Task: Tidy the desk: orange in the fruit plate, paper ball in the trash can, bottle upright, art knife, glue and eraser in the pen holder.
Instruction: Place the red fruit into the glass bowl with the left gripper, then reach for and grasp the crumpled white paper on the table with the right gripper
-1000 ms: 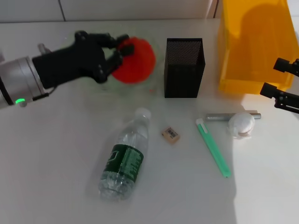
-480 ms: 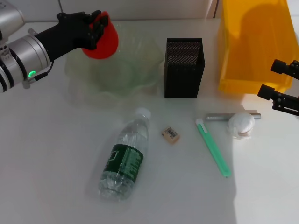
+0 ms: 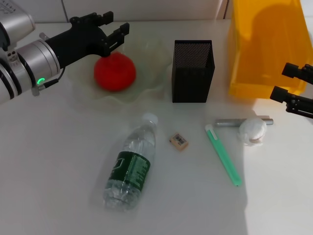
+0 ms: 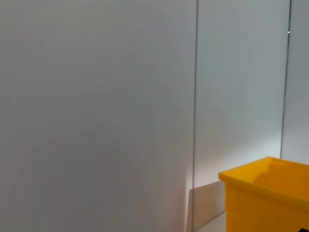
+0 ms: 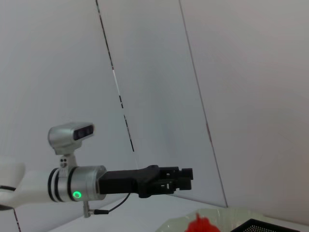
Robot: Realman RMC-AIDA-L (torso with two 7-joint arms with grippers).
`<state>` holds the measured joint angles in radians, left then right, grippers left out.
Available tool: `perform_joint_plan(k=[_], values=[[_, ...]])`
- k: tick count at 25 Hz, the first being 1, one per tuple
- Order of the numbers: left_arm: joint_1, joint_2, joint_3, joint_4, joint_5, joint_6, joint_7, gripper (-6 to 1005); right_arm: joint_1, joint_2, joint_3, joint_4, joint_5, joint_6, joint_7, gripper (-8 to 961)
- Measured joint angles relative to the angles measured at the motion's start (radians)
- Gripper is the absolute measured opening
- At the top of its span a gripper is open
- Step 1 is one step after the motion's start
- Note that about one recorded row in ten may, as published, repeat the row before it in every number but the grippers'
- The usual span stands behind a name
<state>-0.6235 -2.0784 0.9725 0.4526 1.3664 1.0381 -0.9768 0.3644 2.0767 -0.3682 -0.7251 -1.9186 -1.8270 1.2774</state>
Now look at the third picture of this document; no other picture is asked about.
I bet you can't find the green pen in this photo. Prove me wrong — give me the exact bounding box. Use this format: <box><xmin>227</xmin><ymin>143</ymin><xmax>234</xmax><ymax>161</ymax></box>
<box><xmin>204</xmin><ymin>123</ymin><xmax>243</xmax><ymax>188</ymax></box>

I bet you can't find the clear water bottle green label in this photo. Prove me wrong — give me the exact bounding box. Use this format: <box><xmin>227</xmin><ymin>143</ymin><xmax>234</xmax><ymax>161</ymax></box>
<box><xmin>102</xmin><ymin>112</ymin><xmax>158</xmax><ymax>211</ymax></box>

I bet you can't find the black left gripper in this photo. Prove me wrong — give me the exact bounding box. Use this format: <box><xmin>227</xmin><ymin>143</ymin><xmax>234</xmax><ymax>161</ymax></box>
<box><xmin>45</xmin><ymin>11</ymin><xmax>131</xmax><ymax>70</ymax></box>

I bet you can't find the clear green glass fruit bowl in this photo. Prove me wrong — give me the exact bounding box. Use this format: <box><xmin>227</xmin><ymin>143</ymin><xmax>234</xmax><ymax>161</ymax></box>
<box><xmin>66</xmin><ymin>36</ymin><xmax>173</xmax><ymax>104</ymax></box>

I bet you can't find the silver glitter pen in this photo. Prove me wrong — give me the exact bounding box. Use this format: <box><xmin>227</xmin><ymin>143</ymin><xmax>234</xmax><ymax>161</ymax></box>
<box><xmin>215</xmin><ymin>118</ymin><xmax>274</xmax><ymax>128</ymax></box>

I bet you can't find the red soft ball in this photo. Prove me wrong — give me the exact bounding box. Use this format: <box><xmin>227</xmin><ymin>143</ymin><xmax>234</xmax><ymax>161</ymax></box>
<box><xmin>93</xmin><ymin>50</ymin><xmax>136</xmax><ymax>93</ymax></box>

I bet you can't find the left arm cable with plug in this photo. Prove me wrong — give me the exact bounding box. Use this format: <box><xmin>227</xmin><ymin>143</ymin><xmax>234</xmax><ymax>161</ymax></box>
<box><xmin>31</xmin><ymin>31</ymin><xmax>66</xmax><ymax>96</ymax></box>

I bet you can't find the white paper ball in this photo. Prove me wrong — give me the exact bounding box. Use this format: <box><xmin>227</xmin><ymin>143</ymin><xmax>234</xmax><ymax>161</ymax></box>
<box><xmin>236</xmin><ymin>117</ymin><xmax>268</xmax><ymax>146</ymax></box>

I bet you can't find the black mesh pen holder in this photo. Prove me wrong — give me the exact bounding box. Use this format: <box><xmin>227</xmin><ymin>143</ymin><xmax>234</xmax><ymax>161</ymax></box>
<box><xmin>171</xmin><ymin>39</ymin><xmax>216</xmax><ymax>104</ymax></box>

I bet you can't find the beige eraser with barcode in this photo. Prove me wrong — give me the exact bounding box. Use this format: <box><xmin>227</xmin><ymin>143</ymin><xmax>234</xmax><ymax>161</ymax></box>
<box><xmin>168</xmin><ymin>132</ymin><xmax>190</xmax><ymax>152</ymax></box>

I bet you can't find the yellow plastic bin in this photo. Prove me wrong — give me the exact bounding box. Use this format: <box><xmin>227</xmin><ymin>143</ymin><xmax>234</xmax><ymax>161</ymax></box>
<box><xmin>227</xmin><ymin>0</ymin><xmax>313</xmax><ymax>100</ymax></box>

